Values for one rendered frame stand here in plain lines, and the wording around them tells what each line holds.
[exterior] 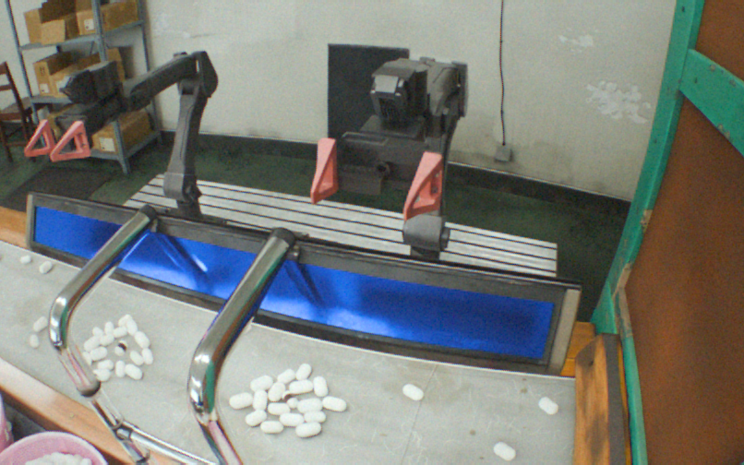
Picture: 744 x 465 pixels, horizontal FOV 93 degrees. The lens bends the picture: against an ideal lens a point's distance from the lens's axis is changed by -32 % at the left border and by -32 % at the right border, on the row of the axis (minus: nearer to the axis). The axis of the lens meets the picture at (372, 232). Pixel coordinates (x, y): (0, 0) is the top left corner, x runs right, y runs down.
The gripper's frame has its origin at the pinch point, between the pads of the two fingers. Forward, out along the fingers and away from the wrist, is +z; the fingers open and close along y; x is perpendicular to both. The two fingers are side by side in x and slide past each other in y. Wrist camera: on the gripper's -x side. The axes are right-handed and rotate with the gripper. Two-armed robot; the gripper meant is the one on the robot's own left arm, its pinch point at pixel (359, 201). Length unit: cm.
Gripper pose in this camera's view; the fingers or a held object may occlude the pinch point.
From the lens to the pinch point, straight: 50.6
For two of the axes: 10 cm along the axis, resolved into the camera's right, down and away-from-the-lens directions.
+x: 0.0, 8.0, 5.9
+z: -3.1, 5.7, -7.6
